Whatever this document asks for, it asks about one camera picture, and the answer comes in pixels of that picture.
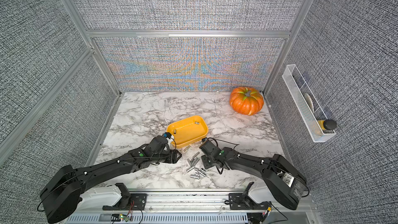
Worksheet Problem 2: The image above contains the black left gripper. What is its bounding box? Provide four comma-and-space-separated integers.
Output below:
151, 148, 183, 164

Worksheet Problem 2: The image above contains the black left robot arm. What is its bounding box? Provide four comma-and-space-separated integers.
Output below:
39, 135, 182, 224

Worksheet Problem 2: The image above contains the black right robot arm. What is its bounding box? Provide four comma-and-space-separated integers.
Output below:
199, 138, 308, 210

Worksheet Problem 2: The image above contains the silver socket front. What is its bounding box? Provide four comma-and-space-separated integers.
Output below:
190, 174, 201, 179

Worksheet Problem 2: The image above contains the yellow storage box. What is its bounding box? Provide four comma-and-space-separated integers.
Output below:
166, 115, 208, 149

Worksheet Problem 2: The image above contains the orange pumpkin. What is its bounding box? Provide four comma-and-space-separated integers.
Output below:
229, 87, 264, 116

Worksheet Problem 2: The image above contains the round brush in shelf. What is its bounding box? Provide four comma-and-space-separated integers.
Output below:
303, 93, 315, 113

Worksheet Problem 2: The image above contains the yellow bottle black cap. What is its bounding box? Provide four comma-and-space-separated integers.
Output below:
317, 119, 337, 131

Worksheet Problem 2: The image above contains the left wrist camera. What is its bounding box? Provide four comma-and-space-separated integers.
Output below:
163, 132, 173, 139

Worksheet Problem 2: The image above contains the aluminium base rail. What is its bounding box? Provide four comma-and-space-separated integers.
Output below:
62, 189, 321, 224

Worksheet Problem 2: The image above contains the clear wall shelf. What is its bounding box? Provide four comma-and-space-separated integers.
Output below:
282, 64, 336, 143

